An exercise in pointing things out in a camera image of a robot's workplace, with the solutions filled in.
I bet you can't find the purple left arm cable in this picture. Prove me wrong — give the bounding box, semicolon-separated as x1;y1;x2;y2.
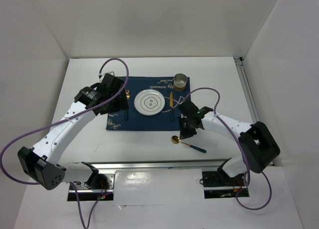
0;58;130;229

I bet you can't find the gold fork green handle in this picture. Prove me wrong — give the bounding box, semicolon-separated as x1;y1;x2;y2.
124;90;130;121

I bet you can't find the gold knife green handle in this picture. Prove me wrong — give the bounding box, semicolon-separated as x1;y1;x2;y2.
169;92;174;121

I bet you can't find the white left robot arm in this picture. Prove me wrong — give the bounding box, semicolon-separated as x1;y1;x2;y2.
17;73;129;190

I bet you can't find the white round plate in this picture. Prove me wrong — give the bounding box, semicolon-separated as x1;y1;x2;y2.
134;89;165;116

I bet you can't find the gold spoon green handle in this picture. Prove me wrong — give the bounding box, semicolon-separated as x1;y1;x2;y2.
171;135;207;153

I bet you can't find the navy blue cloth placemat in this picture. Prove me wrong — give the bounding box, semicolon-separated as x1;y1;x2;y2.
106;76;190;131

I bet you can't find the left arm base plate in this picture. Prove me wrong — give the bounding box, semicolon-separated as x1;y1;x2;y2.
74;171;115;202

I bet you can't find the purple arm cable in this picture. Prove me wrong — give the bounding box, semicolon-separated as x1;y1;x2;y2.
0;58;130;229
177;87;273;211

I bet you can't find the aluminium right side rail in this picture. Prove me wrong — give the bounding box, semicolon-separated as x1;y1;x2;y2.
234;57;280;173

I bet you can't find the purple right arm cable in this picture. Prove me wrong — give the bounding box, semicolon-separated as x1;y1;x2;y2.
177;87;273;211

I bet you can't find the aluminium rail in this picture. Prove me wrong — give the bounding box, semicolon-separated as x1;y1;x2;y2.
234;57;280;173
90;159;225;170

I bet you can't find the aluminium front rail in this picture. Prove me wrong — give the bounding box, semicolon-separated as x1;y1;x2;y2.
90;159;225;170

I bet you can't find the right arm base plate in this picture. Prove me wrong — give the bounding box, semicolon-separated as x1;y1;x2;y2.
199;171;249;199

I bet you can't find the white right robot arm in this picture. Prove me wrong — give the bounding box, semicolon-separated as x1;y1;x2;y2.
178;101;281;185

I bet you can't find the metal cup with cream band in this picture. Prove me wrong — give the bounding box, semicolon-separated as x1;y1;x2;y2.
173;73;187;92

